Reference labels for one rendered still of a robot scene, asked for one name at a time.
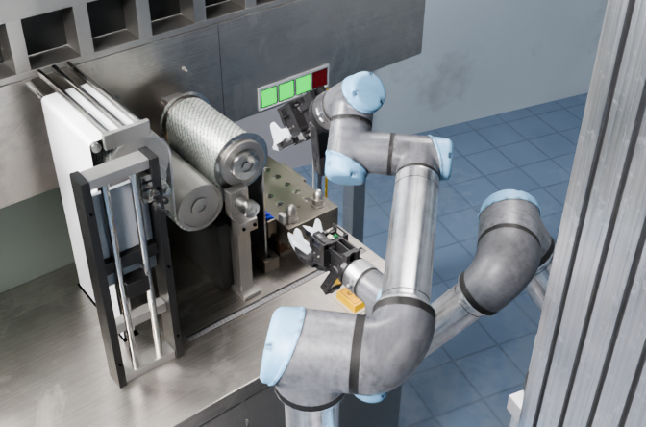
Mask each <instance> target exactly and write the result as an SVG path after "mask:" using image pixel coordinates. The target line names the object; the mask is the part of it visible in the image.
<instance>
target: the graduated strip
mask: <svg viewBox="0 0 646 427"><path fill-rule="evenodd" d="M323 273H325V271H319V270H318V269H316V270H315V271H313V272H311V273H309V274H307V275H305V276H303V277H301V278H299V279H297V280H296V281H294V282H292V283H290V284H288V285H286V286H284V287H282V288H280V289H277V290H275V291H273V292H271V293H269V294H267V295H265V296H264V297H262V298H260V299H258V300H256V301H254V302H252V303H250V304H248V305H246V306H244V307H242V308H241V309H239V310H237V311H235V312H233V313H231V314H228V315H226V316H224V317H222V318H220V319H218V320H216V321H215V322H213V323H211V324H209V325H207V326H205V327H203V328H201V329H199V330H197V331H195V332H193V333H191V334H189V335H187V336H186V338H187V339H188V341H189V342H191V341H193V340H195V339H198V338H200V337H202V336H204V335H205V334H206V333H208V332H210V331H212V330H214V329H216V328H218V327H220V326H222V325H224V324H226V323H228V322H230V321H232V320H234V319H236V318H237V317H239V316H241V315H243V314H246V313H248V312H250V311H252V310H254V309H256V308H257V307H259V306H261V305H263V304H265V303H267V302H269V301H270V300H272V299H274V298H276V297H278V296H280V295H282V294H284V293H286V292H288V291H290V290H292V289H295V288H297V287H299V286H301V285H303V284H304V283H306V282H307V281H309V280H311V279H313V278H315V277H317V276H319V275H321V274H323Z"/></svg>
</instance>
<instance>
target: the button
mask: <svg viewBox="0 0 646 427"><path fill-rule="evenodd" d="M336 298H337V299H338V300H339V301H340V302H341V303H342V304H344V305H345V306H346V307H347V308H348V309H349V310H351V311H352V312H353V313H356V312H358V311H359V310H361V309H363V308H365V304H364V303H363V302H362V301H360V300H359V299H358V297H357V296H356V295H355V294H353V293H352V292H351V291H350V290H349V289H347V288H343V289H340V290H339V291H337V292H336Z"/></svg>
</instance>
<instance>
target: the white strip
mask: <svg viewBox="0 0 646 427"><path fill-rule="evenodd" d="M25 87H26V89H27V90H29V91H30V92H31V93H32V94H33V95H34V96H35V97H36V98H37V99H38V100H39V101H40V102H41V105H42V108H43V113H44V118H45V123H46V127H47V132H48V137H49V140H50V145H51V150H52V154H53V159H54V164H55V167H56V172H57V177H58V181H59V186H60V191H61V196H62V203H63V208H64V212H65V217H66V222H67V226H68V231H69V235H70V239H71V244H72V249H73V253H74V258H75V263H76V266H77V271H78V276H79V281H80V283H79V284H77V285H78V286H79V288H80V289H81V290H82V291H83V292H84V294H85V295H86V296H87V298H88V299H89V300H90V301H91V302H92V304H93V305H94V306H95V307H96V305H95V300H94V295H93V290H92V285H91V281H90V276H89V271H88V266H87V257H86V252H85V248H84V244H83V239H82V234H81V229H80V224H79V219H78V215H77V210H76V205H75V200H74V195H73V190H72V186H71V182H70V177H69V173H72V172H75V171H79V172H81V171H84V170H86V169H89V168H92V167H93V164H92V158H91V154H90V150H91V151H92V152H93V153H98V152H100V151H101V148H102V147H101V145H100V144H99V143H98V142H97V140H100V138H99V137H97V136H96V135H94V134H93V133H92V132H91V131H90V129H89V128H88V127H87V126H86V125H85V124H83V123H82V122H81V121H80V120H79V119H78V118H77V117H76V116H75V115H74V114H73V113H71V112H70V111H69V110H68V109H67V108H66V107H65V106H64V105H63V104H62V103H61V102H60V101H58V100H57V99H56V98H55V97H54V96H53V95H52V94H50V95H47V94H45V93H44V92H43V91H42V90H41V89H40V88H39V87H38V86H37V85H36V84H35V83H34V82H32V81H28V82H27V83H26V84H25ZM109 288H110V293H111V299H112V307H113V313H114V318H116V317H118V316H120V312H119V307H118V302H117V296H116V291H115V285H112V286H110V287H109ZM118 335H119V336H120V337H121V339H122V340H123V341H124V342H126V341H127V339H126V337H125V336H124V333H123V332H122V333H120V334H118Z"/></svg>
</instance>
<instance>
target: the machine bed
mask: <svg viewBox="0 0 646 427"><path fill-rule="evenodd" d="M344 231H345V230H344ZM345 232H346V231H345ZM346 233H347V232H346ZM347 234H349V233H347ZM348 241H349V242H350V243H352V244H353V245H354V246H356V247H357V248H360V247H362V248H363V249H365V250H366V252H364V253H362V254H360V257H362V258H363V259H365V260H367V261H369V262H370V263H371V264H373V265H374V266H375V267H377V268H378V269H379V270H380V271H381V272H383V273H384V271H385V260H383V259H382V258H381V257H379V256H378V255H377V254H375V253H374V252H373V251H371V250H370V249H369V248H368V247H366V246H365V245H364V244H362V243H361V242H360V241H358V240H357V239H355V238H354V237H353V236H351V235H350V234H349V235H348ZM169 246H170V253H171V261H172V268H173V276H174V284H175V291H176V299H177V306H178V314H179V321H180V329H181V337H182V345H183V351H184V356H183V357H181V358H179V359H177V358H176V357H175V358H174V359H172V360H171V361H169V362H167V363H165V364H162V365H160V366H158V367H156V368H154V369H152V370H150V371H148V372H147V373H145V374H143V375H141V376H139V377H137V378H135V379H134V380H132V381H130V382H128V383H127V386H125V387H123V388H120V387H119V386H118V385H117V384H116V382H115V381H114V380H113V378H112V377H111V375H110V372H109V367H108V362H107V357H106V352H105V347H104V342H103V338H102V333H101V328H100V323H99V318H98V314H97V310H96V307H95V306H94V305H93V304H92V302H91V301H90V300H89V299H88V298H87V296H86V295H85V294H84V292H83V291H82V290H81V289H80V288H79V286H78V285H77V284H79V283H80V281H79V276H78V271H77V266H76V263H72V264H69V265H66V266H64V267H62V268H59V269H57V270H54V271H52V272H50V273H47V274H45V275H43V276H40V277H38V278H36V279H34V280H32V281H29V282H27V283H25V284H22V285H20V286H18V287H15V288H13V289H9V290H7V291H4V292H2V293H0V427H195V426H197V425H199V424H200V423H202V422H204V421H206V420H207V419H209V418H211V417H213V416H214V415H216V414H218V413H220V412H222V411H224V410H225V409H227V408H229V407H231V406H232V405H234V404H235V403H236V402H238V401H240V400H242V399H243V398H245V397H247V396H249V395H250V394H252V393H254V392H256V391H257V390H259V389H261V388H263V387H265V386H267V384H264V383H263V382H262V381H261V379H260V374H261V361H262V355H263V350H264V346H265V342H266V337H267V333H268V329H269V325H270V321H271V318H272V315H273V314H274V312H275V311H276V310H277V309H279V308H280V307H299V306H303V307H305V308H308V309H317V310H325V311H334V312H343V313H349V312H348V311H346V310H345V309H344V308H343V307H342V306H341V305H339V304H338V303H337V302H336V301H335V300H334V299H333V297H334V296H336V292H334V293H332V294H330V293H329V294H327V295H325V294H324V292H323V290H322V289H321V287H320V286H321V285H322V283H323V282H324V280H325V279H326V277H327V276H328V274H329V273H330V271H327V272H325V273H323V274H321V275H319V276H317V277H315V278H313V279H311V280H309V281H307V282H306V283H304V284H303V285H301V286H299V287H297V288H295V289H292V290H290V291H288V292H286V293H284V294H282V295H280V296H278V297H276V298H274V299H272V300H270V301H269V302H267V303H265V304H263V305H261V306H259V307H257V308H256V309H254V310H252V311H250V312H248V313H246V314H243V315H241V316H239V317H237V318H236V319H234V320H232V321H230V322H228V323H226V324H224V325H222V326H220V327H218V328H216V329H214V330H212V331H210V332H208V333H206V334H205V335H204V336H202V337H200V338H198V339H195V340H193V341H191V342H189V341H188V339H187V338H186V336H187V335H189V334H191V333H193V332H195V331H197V330H199V329H201V328H203V327H205V326H207V325H209V324H211V323H213V322H215V321H216V320H218V319H220V318H222V317H224V316H226V315H228V314H231V313H233V312H235V311H237V310H239V309H241V308H242V307H244V306H246V305H248V304H250V303H252V302H254V301H256V300H258V299H260V298H262V297H264V296H265V295H267V294H269V293H271V292H273V291H275V290H277V289H280V288H282V287H284V286H286V285H288V284H290V283H292V282H294V281H296V280H297V279H299V278H301V277H303V276H305V275H307V274H309V273H311V272H313V271H315V270H316V269H317V268H312V267H311V266H309V265H307V264H304V263H303V262H301V261H300V259H299V258H298V256H297V255H296V253H295V251H294V250H293V251H291V252H289V253H287V254H285V255H283V256H282V257H280V256H279V255H278V256H279V266H280V268H278V269H276V270H274V271H272V272H270V273H268V274H266V275H265V274H264V273H263V272H262V271H261V270H260V269H259V268H257V267H256V266H255V265H254V264H253V263H252V273H253V283H254V284H255V285H256V286H257V287H258V288H259V289H260V290H261V293H260V294H258V295H256V296H254V297H252V298H250V299H248V300H246V301H244V300H243V299H241V298H240V297H239V296H238V295H237V294H236V293H235V292H234V291H233V290H232V287H230V288H228V289H225V290H223V289H222V288H221V287H220V286H219V285H218V284H217V283H216V282H215V281H213V280H212V279H211V278H210V277H209V276H208V275H207V274H206V273H205V272H204V271H203V270H202V269H201V268H200V267H199V266H198V265H197V264H196V263H195V262H194V261H193V260H192V259H191V258H190V257H189V256H188V255H187V254H186V253H185V252H184V251H183V250H182V249H181V248H180V247H179V246H178V245H177V244H176V243H175V242H174V241H173V240H172V239H169ZM134 335H135V341H136V347H137V355H140V354H142V353H144V352H145V351H147V350H149V349H151V348H153V347H155V343H154V336H153V330H152V323H151V318H150V319H148V320H146V321H144V322H141V323H139V324H138V325H136V326H135V330H134Z"/></svg>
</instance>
